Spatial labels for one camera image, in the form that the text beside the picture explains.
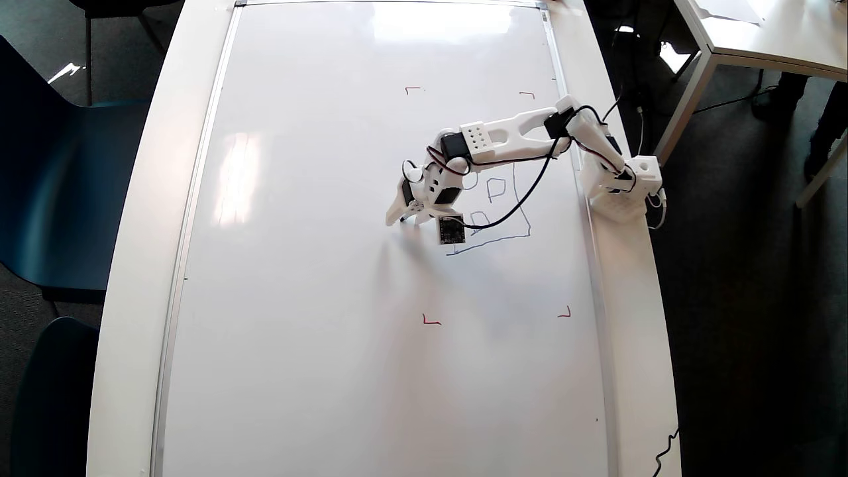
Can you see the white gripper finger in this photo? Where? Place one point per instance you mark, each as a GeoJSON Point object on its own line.
{"type": "Point", "coordinates": [424, 213]}
{"type": "Point", "coordinates": [399, 212]}

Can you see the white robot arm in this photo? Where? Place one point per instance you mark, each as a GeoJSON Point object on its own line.
{"type": "Point", "coordinates": [510, 136]}

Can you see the large white whiteboard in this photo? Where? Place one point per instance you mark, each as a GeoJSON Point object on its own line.
{"type": "Point", "coordinates": [331, 331]}

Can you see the large blue chair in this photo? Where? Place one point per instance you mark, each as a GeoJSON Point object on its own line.
{"type": "Point", "coordinates": [59, 199]}

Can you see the blue chair with metal legs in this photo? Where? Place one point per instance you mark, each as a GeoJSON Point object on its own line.
{"type": "Point", "coordinates": [89, 59]}

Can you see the black shoe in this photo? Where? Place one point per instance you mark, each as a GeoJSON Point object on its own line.
{"type": "Point", "coordinates": [782, 96]}

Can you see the white side table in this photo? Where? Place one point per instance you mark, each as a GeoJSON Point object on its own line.
{"type": "Point", "coordinates": [795, 33]}

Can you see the dark blue chair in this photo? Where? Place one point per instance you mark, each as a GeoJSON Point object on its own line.
{"type": "Point", "coordinates": [56, 397]}

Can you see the dark trouser leg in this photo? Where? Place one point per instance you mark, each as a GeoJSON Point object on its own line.
{"type": "Point", "coordinates": [828, 132]}

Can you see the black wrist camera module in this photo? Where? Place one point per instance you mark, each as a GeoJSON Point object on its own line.
{"type": "Point", "coordinates": [451, 230]}

